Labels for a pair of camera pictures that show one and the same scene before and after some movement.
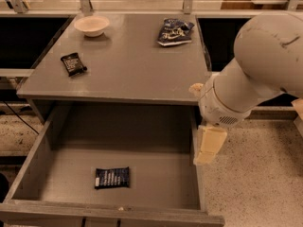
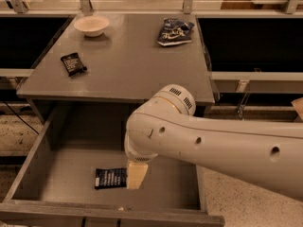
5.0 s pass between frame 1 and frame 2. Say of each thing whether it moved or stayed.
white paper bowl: stayed
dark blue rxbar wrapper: stayed
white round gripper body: moved
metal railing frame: stayed
